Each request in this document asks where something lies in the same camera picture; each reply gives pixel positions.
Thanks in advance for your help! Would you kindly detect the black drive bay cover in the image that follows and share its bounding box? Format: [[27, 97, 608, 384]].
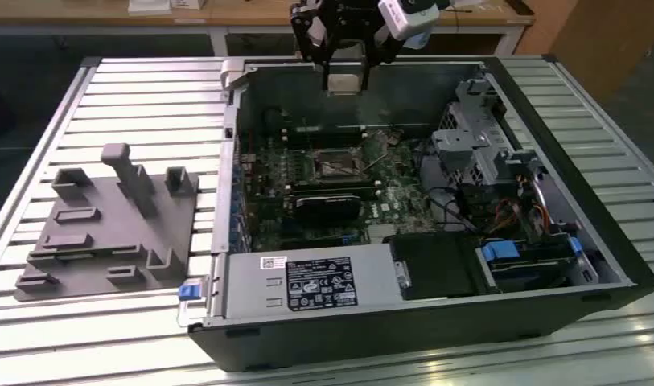
[[385, 232, 493, 302]]

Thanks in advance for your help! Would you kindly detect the black open PC case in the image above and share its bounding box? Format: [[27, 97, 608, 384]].
[[186, 55, 654, 373]]

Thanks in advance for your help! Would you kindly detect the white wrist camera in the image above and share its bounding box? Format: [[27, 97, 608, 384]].
[[378, 0, 442, 41]]

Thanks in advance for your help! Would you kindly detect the coloured wire bundle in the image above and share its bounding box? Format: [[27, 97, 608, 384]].
[[486, 199, 553, 238]]

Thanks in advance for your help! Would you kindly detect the wooden cabinet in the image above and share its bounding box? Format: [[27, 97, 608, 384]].
[[514, 0, 654, 106]]

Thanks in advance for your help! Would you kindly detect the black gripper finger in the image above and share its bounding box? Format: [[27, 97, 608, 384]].
[[320, 55, 334, 92], [360, 39, 374, 92]]

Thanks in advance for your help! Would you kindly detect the blue disk carrier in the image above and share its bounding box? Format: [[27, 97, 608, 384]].
[[480, 239, 521, 266]]

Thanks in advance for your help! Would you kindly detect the silver power supply unit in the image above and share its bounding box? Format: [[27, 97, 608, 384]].
[[218, 243, 410, 323]]

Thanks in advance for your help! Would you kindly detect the silver square CPU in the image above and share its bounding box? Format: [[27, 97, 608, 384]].
[[326, 72, 366, 97]]

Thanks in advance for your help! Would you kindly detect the thin wire locking lever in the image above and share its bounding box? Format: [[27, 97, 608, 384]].
[[364, 150, 388, 175]]

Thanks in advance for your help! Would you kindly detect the white box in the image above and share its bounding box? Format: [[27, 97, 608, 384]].
[[127, 0, 174, 18]]

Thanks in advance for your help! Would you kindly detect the green motherboard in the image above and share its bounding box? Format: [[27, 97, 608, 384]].
[[239, 120, 452, 253]]

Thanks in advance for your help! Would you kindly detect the grey metal drive cage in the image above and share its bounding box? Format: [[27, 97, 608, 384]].
[[432, 78, 537, 188]]

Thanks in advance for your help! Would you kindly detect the silver finned heatsink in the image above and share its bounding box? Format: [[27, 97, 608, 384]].
[[369, 224, 397, 243]]

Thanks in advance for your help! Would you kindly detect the black fan graphics card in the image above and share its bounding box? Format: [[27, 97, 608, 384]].
[[293, 194, 365, 223]]

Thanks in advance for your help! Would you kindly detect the wooden desk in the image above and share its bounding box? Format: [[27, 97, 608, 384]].
[[0, 0, 537, 57]]

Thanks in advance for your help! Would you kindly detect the grey plastic parts rack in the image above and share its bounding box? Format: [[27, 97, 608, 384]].
[[14, 142, 202, 302]]

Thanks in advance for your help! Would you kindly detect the CPU socket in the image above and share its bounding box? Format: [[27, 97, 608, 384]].
[[310, 148, 369, 181]]

